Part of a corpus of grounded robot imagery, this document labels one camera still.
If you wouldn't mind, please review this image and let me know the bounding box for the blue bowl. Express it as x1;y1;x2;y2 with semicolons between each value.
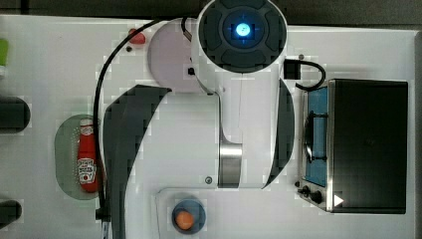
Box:
171;199;206;235

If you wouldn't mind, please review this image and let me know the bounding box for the red ketchup bottle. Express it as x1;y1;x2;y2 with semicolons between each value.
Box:
77;119;98;193

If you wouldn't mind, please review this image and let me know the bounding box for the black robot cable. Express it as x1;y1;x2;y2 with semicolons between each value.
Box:
93;18;167;222

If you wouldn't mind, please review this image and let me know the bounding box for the green marker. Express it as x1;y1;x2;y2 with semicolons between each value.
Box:
0;39;9;77

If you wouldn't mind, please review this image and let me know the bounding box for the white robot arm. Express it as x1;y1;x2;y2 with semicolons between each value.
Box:
103;0;295;239

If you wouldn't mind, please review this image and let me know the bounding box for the black cylinder upper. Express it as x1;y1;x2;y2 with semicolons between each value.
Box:
0;97;31;133

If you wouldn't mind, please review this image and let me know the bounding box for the black cylinder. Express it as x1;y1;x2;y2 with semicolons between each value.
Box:
0;200;22;228
0;97;31;133

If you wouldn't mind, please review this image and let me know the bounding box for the red strawberry near plate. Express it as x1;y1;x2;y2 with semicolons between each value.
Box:
129;33;146;45

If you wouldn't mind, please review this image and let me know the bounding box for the grey round plate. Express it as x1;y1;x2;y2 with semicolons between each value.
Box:
147;18;211;95

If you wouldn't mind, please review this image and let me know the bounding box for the black toaster oven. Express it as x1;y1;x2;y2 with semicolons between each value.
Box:
296;79;408;214

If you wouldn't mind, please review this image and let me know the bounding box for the orange fruit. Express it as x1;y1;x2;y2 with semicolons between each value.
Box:
175;211;195;230

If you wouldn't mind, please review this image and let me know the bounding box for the black cylinder lower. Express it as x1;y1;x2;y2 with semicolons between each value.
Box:
0;200;22;228

